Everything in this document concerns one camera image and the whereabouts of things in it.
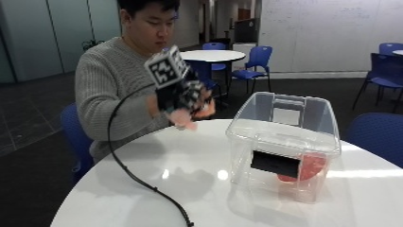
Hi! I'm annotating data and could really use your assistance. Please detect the pink soft object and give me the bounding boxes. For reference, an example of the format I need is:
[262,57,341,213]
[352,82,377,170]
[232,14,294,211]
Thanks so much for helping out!
[164,108,200,131]

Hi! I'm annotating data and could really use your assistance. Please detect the blue chair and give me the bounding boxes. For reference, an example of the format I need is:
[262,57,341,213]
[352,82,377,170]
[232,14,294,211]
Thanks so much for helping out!
[378,42,403,57]
[352,52,403,114]
[201,42,228,72]
[60,102,96,183]
[344,112,403,168]
[229,45,274,95]
[185,60,224,97]

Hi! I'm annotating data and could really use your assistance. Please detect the white cube with black markers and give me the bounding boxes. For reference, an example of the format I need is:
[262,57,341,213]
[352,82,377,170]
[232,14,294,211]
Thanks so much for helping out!
[144,44,192,90]

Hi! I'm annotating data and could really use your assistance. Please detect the the person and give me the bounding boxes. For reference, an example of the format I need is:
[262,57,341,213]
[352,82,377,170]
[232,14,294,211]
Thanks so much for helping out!
[75,0,219,165]

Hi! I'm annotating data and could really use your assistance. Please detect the black and white cabinet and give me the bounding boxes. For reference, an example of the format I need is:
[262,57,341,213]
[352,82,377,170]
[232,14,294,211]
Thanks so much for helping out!
[232,18,258,72]

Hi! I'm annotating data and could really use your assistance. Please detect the clear plastic storage bin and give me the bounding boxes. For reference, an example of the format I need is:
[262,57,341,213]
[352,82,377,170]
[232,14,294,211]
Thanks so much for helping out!
[225,91,344,204]

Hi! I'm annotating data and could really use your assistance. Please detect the black label on bin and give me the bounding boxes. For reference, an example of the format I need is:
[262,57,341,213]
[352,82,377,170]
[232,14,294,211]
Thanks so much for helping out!
[249,149,302,179]

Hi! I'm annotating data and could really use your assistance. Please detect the green potted plant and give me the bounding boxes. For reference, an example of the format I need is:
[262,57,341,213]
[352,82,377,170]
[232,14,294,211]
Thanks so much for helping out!
[82,38,107,52]

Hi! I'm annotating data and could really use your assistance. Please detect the red round object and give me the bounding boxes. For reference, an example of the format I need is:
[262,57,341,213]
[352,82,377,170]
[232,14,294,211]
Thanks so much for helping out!
[276,152,328,183]

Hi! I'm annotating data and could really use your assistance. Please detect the black glove cable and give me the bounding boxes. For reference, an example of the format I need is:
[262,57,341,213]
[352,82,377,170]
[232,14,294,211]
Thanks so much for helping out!
[107,82,196,227]

